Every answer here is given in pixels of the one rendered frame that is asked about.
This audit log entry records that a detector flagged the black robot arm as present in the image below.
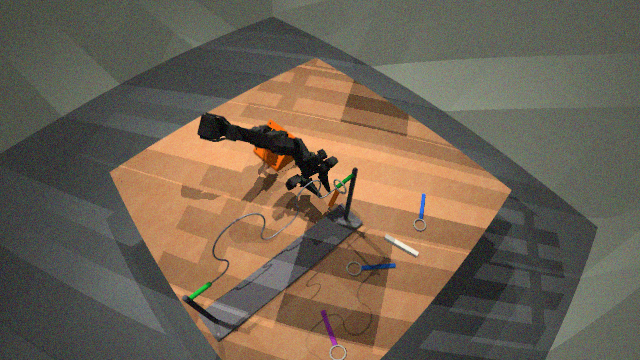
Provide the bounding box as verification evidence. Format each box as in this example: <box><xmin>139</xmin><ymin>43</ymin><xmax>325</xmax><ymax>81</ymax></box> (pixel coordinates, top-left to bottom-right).
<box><xmin>198</xmin><ymin>113</ymin><xmax>328</xmax><ymax>172</ymax></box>

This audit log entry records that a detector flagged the grey rectangular bar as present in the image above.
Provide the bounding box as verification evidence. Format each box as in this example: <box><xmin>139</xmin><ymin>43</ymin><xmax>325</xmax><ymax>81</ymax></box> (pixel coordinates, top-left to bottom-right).
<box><xmin>384</xmin><ymin>233</ymin><xmax>419</xmax><ymax>257</ymax></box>

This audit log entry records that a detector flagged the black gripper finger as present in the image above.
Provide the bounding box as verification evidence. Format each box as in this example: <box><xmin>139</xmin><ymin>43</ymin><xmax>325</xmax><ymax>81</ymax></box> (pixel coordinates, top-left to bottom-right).
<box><xmin>318</xmin><ymin>168</ymin><xmax>331</xmax><ymax>193</ymax></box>
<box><xmin>300</xmin><ymin>177</ymin><xmax>322</xmax><ymax>197</ymax></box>

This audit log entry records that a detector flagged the purple flat handle with grey loop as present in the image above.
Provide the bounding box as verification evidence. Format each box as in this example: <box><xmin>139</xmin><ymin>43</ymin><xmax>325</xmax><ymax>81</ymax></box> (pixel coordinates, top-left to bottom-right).
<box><xmin>321</xmin><ymin>310</ymin><xmax>347</xmax><ymax>360</ymax></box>

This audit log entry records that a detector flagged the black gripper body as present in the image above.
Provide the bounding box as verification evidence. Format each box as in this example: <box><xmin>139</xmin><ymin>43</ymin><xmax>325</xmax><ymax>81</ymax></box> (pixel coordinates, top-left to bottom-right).
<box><xmin>285</xmin><ymin>150</ymin><xmax>339</xmax><ymax>191</ymax></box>

